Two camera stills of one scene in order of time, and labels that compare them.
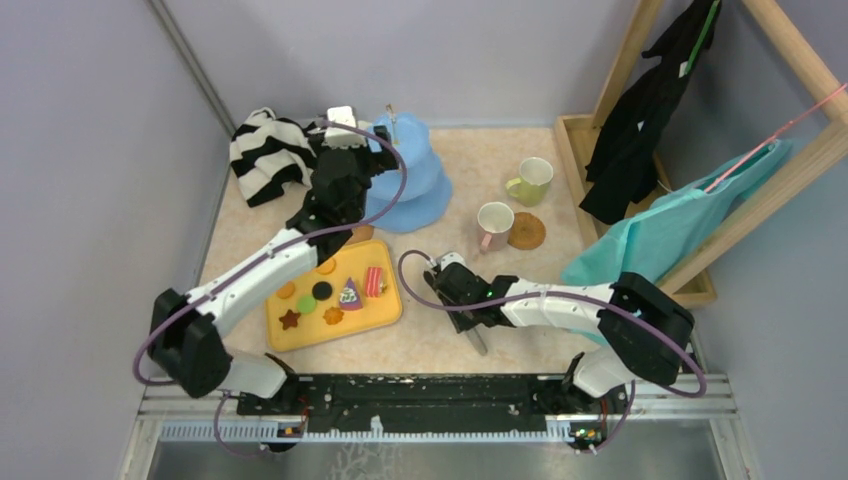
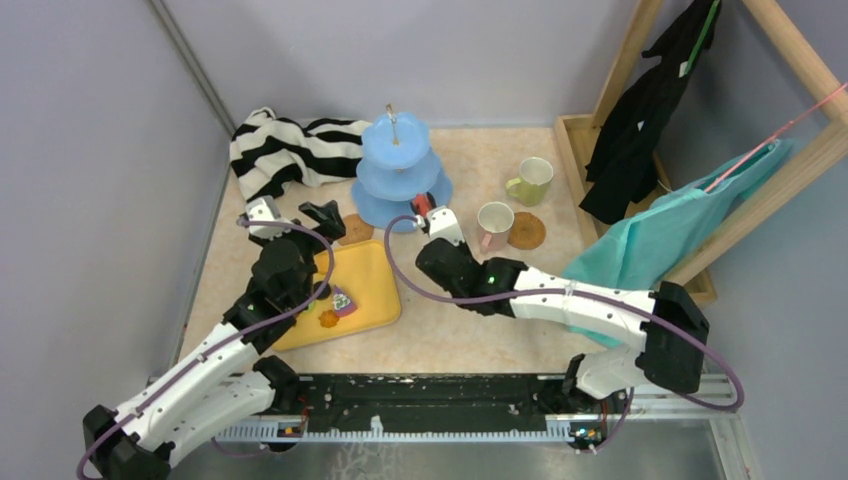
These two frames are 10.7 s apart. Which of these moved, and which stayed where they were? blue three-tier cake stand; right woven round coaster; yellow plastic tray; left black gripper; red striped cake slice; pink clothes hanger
Moved: left black gripper; red striped cake slice
Stayed: yellow plastic tray; pink clothes hanger; blue three-tier cake stand; right woven round coaster
